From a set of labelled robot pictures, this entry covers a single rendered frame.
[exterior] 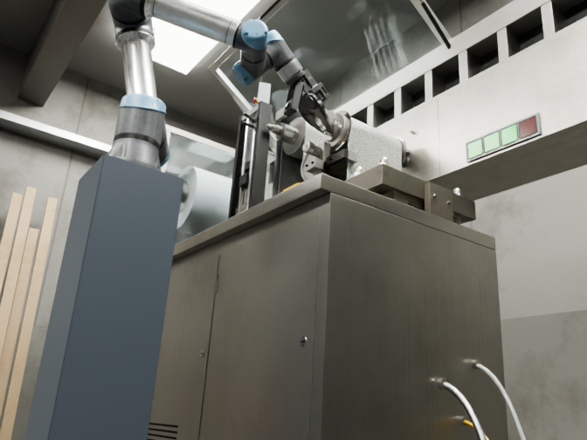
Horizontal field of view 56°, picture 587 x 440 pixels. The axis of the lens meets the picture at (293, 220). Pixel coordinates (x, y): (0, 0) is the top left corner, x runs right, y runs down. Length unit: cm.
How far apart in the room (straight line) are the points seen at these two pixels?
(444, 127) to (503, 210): 130
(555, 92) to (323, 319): 95
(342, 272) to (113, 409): 56
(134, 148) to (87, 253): 30
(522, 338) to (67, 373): 225
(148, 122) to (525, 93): 108
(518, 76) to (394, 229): 68
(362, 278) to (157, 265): 47
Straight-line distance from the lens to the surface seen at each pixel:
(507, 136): 177
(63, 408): 123
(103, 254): 127
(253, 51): 164
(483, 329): 161
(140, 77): 171
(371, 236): 134
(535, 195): 311
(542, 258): 300
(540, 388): 291
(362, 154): 179
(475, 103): 191
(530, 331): 295
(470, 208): 179
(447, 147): 191
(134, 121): 146
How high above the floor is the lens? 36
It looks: 20 degrees up
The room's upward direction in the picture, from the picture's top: 4 degrees clockwise
